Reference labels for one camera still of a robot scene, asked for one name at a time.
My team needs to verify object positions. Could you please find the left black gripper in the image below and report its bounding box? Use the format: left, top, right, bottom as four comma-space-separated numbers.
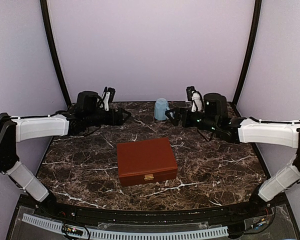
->
85, 107, 131, 127

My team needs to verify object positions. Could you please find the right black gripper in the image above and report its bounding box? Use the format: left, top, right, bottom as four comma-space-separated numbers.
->
166, 106, 219, 133

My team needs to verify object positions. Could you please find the brown jewelry box cream lining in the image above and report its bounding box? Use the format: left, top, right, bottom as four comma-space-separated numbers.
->
116, 137, 178, 187

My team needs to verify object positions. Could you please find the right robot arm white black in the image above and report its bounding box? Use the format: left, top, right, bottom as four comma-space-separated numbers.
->
165, 87, 300, 217

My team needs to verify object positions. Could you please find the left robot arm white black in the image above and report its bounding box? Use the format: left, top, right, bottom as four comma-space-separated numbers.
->
0, 87, 131, 218

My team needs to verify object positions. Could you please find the light blue upside-down mug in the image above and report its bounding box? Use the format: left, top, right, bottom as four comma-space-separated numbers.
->
154, 98, 170, 121

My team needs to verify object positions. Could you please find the small circuit board with leds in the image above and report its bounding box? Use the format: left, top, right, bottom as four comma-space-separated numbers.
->
61, 224, 84, 236

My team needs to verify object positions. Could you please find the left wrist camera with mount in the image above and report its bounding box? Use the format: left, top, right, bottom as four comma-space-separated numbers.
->
99, 86, 116, 111

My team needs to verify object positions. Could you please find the black front table rail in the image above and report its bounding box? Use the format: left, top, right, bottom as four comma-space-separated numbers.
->
12, 194, 293, 229

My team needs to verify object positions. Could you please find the white slotted cable duct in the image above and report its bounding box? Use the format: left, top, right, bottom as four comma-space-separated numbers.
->
21, 213, 229, 240

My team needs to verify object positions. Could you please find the black left corner post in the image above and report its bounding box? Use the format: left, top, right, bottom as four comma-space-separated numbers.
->
39, 0, 72, 107

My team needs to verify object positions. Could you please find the black corner post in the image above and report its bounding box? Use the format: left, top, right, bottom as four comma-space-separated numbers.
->
232, 0, 262, 108
39, 0, 72, 107

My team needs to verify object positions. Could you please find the black right corner post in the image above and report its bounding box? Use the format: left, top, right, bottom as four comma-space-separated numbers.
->
232, 0, 262, 108

